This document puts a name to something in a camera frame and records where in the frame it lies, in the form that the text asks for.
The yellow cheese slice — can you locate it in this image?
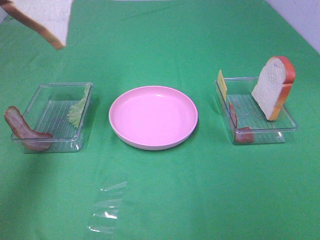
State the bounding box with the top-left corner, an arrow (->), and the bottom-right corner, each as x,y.
217,69 -> 228,102

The bacon strip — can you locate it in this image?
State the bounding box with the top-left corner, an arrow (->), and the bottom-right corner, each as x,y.
228,102 -> 255,144
3,106 -> 52,152

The green lettuce leaf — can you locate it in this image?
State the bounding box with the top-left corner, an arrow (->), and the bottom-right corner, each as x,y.
67,83 -> 91,129

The toast bread slice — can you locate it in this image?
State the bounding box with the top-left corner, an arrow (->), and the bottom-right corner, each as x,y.
251,56 -> 296,121
0,0 -> 73,50

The pink round plate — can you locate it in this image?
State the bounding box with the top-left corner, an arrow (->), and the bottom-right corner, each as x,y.
108,85 -> 198,151

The green tablecloth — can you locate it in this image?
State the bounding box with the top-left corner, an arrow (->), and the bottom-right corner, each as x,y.
0,0 -> 320,240

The right clear plastic tray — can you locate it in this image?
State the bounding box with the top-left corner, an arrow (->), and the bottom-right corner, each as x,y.
214,77 -> 298,145

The clear plastic tray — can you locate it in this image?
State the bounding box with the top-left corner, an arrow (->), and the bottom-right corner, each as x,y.
11,82 -> 93,153
214,77 -> 298,145

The clear tape strip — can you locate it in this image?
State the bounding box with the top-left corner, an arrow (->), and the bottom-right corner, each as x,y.
86,171 -> 128,240

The left clear plastic tray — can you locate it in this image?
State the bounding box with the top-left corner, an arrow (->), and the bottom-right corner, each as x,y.
11,82 -> 93,153

